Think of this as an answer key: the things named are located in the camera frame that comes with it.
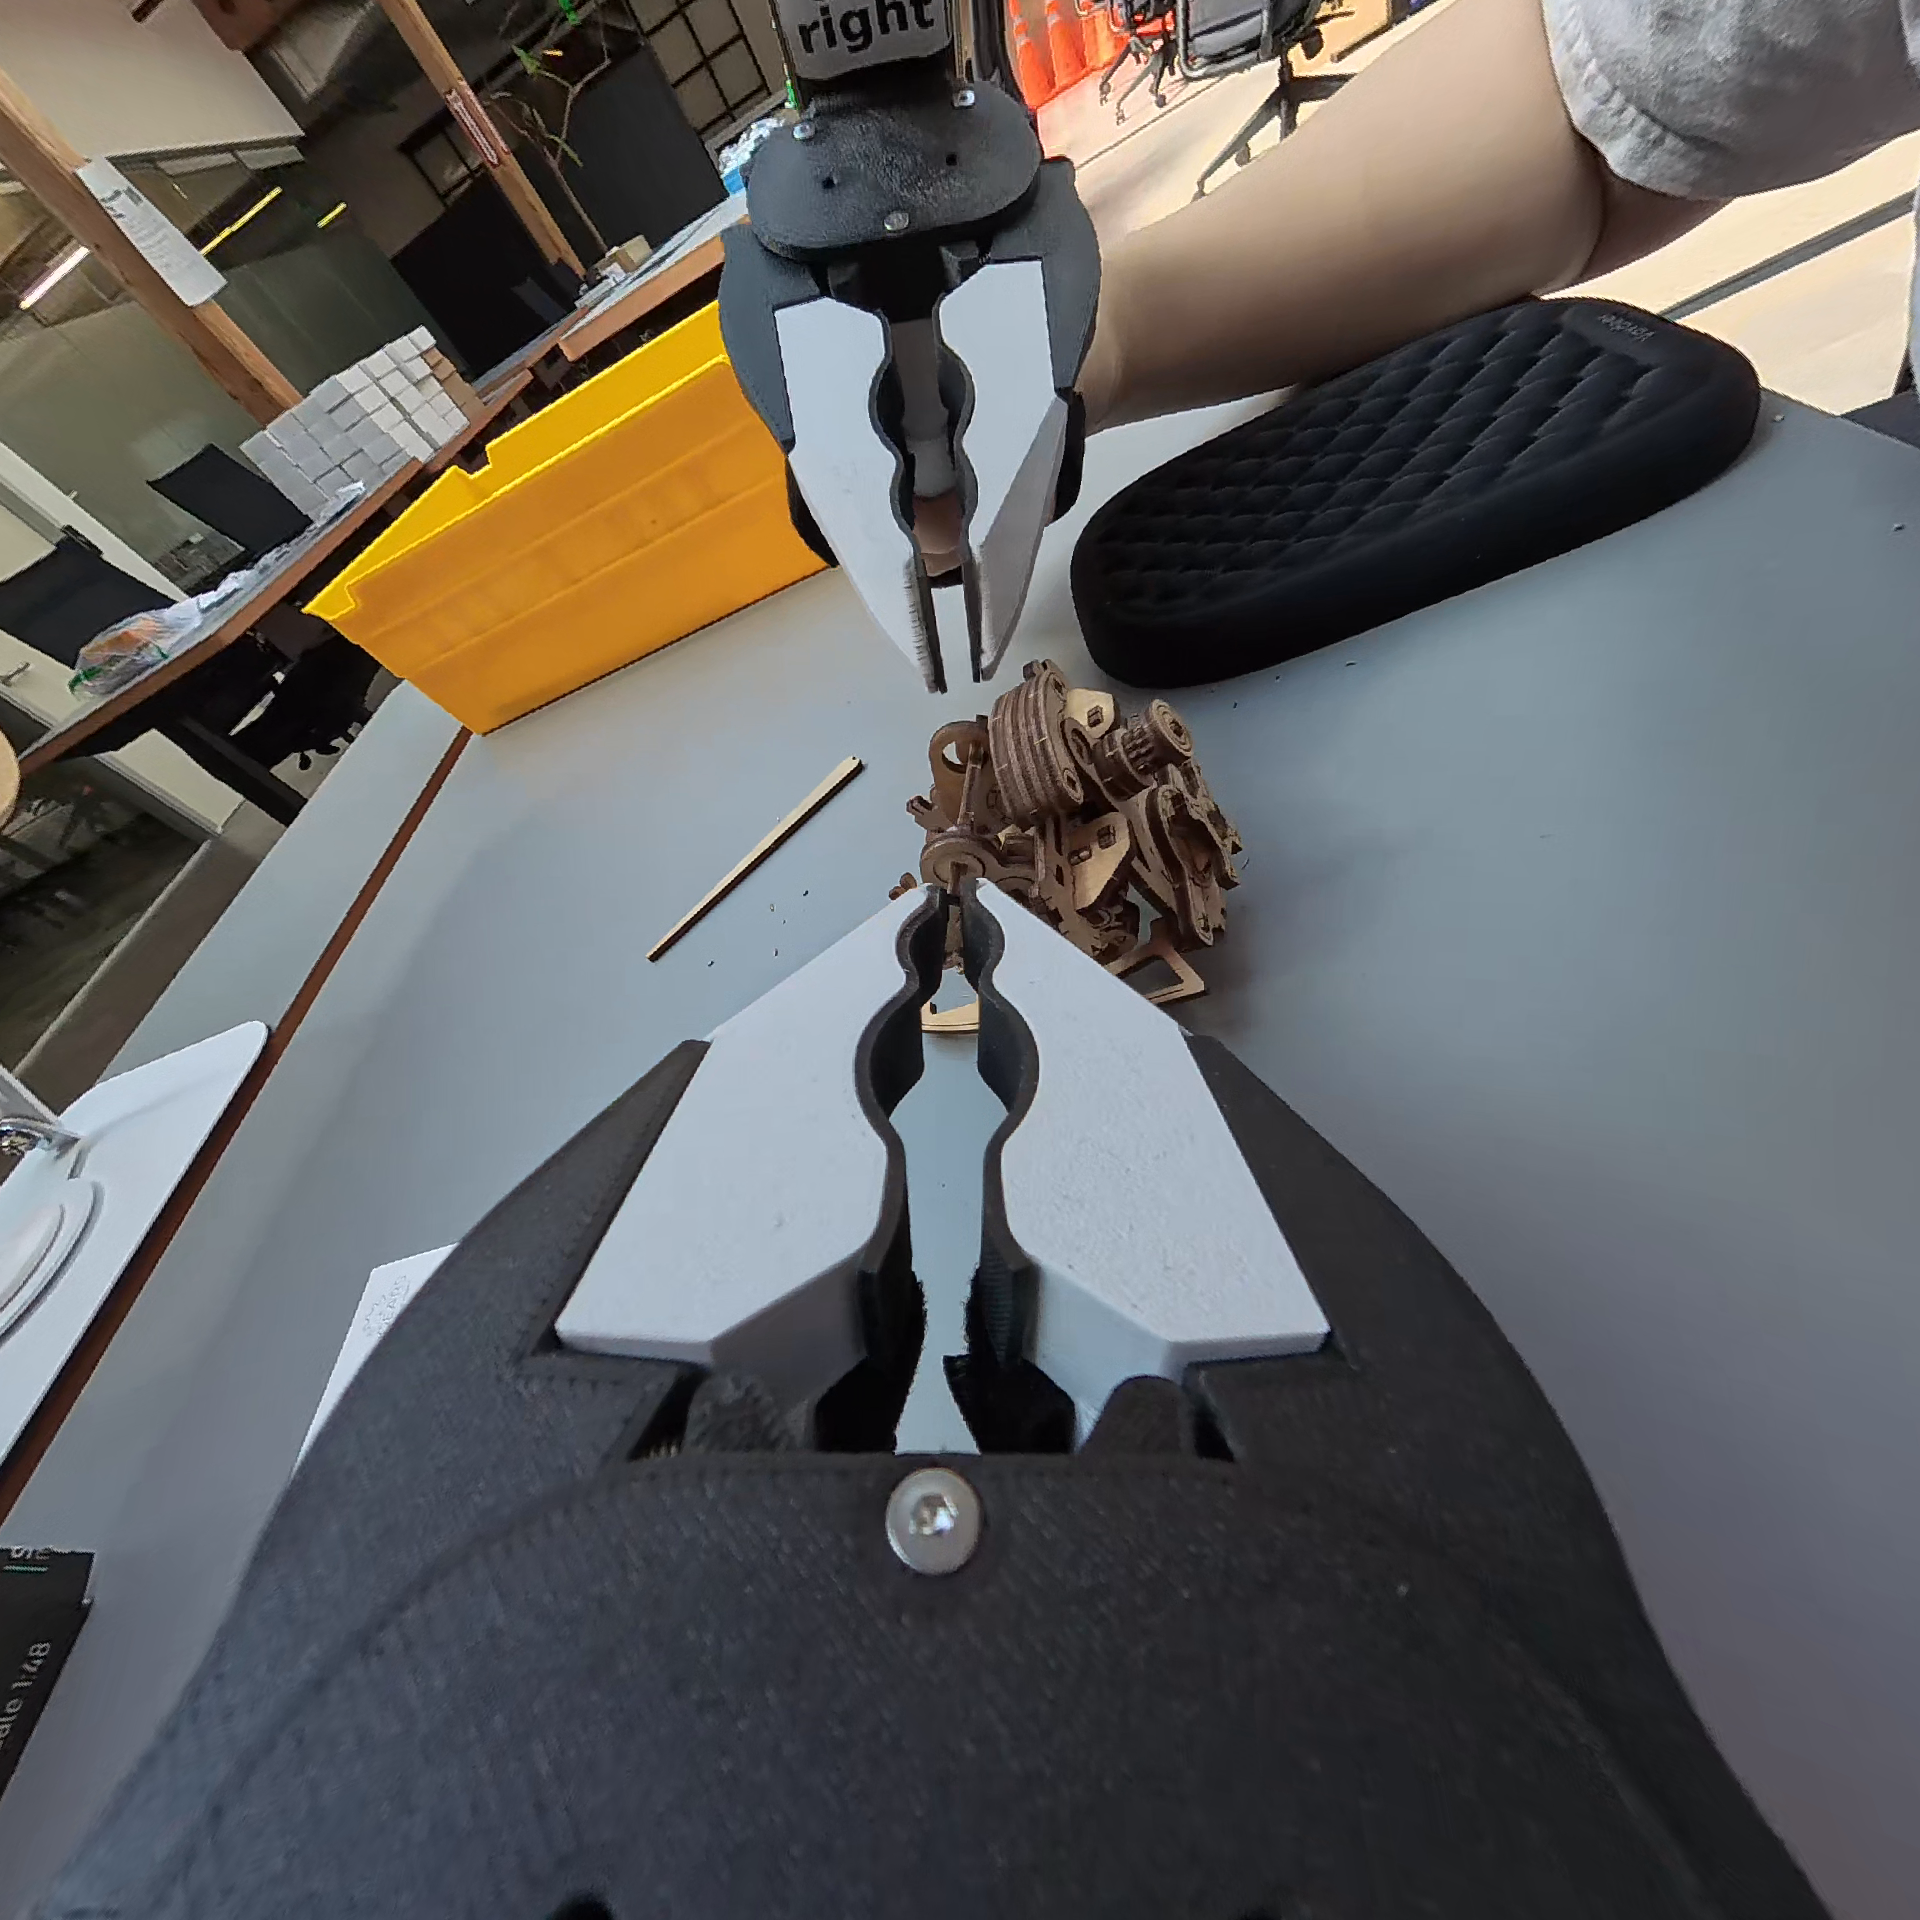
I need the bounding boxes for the wood-edged table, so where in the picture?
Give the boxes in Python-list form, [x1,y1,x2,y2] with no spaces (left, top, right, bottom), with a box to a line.
[0,196,752,779]

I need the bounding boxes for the thin wooden stick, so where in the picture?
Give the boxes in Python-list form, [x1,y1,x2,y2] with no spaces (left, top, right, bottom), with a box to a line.
[647,759,865,964]

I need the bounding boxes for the wooden post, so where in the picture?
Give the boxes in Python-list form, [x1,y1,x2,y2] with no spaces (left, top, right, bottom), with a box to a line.
[383,0,587,279]
[0,75,300,422]

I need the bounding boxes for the grey desk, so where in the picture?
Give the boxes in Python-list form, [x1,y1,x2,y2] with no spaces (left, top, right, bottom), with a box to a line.
[0,681,472,1501]
[0,382,1920,1920]

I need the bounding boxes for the white rounded tray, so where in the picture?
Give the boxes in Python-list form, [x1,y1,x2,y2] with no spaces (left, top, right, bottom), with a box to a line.
[0,1020,272,1464]

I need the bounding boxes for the person's white t-shirt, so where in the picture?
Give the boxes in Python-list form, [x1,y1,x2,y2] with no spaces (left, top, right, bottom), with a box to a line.
[1543,0,1920,201]

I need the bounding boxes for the clear plastic bag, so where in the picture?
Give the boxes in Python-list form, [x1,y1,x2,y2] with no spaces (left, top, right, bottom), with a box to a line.
[70,599,204,698]

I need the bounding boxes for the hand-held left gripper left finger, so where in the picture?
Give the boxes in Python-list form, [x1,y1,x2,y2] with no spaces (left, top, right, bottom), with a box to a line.
[554,884,941,1454]

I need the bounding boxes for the clear plastic object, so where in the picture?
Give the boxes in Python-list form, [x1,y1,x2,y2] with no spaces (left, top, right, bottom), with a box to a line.
[0,1109,96,1337]

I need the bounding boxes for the wooden mechanical model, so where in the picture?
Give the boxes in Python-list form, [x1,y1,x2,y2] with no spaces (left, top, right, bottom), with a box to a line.
[887,660,1246,1037]

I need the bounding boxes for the orange traffic cones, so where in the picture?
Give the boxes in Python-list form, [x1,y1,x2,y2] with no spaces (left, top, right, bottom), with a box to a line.
[1010,0,1105,108]

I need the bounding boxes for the dark model kit box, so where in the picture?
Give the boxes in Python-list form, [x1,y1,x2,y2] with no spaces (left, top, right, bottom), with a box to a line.
[0,1546,93,1801]

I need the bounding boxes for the person's right forearm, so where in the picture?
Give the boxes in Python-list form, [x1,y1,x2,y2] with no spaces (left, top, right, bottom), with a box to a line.
[1069,47,1634,439]

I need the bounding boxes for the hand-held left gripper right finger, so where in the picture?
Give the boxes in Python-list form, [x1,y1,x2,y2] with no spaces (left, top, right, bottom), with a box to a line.
[961,880,1336,1454]

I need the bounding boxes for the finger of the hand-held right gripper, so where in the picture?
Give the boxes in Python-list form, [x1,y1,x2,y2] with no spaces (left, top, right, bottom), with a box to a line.
[933,259,1075,686]
[769,297,952,697]

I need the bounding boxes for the yellow plastic bin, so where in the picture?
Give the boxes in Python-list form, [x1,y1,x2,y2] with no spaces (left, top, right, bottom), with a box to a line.
[302,301,831,738]

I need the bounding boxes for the black office chair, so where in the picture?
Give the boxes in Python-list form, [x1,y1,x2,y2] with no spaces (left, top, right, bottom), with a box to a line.
[1185,0,1352,201]

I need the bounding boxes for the black quilted wrist rest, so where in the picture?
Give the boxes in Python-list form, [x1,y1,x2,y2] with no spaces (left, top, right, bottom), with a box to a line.
[1066,297,1758,692]

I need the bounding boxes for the stack of white boxes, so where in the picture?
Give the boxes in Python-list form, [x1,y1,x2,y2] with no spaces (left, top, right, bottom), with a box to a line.
[239,329,461,519]

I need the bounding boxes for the white instruction booklet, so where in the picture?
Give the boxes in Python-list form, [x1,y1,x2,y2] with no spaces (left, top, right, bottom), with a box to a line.
[296,1242,461,1480]

